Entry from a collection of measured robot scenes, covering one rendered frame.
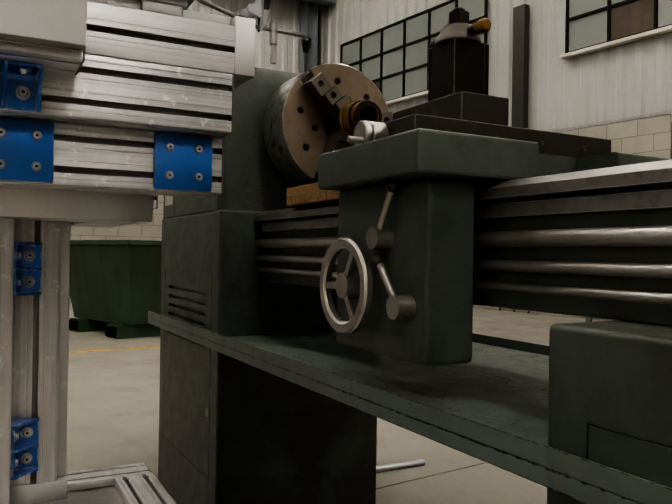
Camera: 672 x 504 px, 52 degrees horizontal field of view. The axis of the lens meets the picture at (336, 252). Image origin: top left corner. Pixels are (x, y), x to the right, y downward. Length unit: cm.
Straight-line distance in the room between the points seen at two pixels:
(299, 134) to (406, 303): 82
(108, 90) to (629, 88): 842
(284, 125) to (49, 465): 91
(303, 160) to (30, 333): 78
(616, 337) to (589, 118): 869
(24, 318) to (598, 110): 852
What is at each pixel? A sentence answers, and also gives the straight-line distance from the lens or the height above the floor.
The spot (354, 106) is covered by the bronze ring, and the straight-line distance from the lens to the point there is 164.
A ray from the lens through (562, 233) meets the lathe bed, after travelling 91.
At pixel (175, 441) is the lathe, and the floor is 18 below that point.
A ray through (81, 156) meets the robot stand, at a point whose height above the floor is 89.
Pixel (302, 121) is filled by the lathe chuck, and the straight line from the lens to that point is 172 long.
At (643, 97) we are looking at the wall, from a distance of 904.
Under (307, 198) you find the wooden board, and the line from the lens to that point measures 149.
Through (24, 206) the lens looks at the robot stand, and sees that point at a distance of 114.
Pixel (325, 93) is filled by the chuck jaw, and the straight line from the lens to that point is 170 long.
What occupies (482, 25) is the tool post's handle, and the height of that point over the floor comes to 113.
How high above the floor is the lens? 75
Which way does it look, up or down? level
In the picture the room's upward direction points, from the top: 1 degrees clockwise
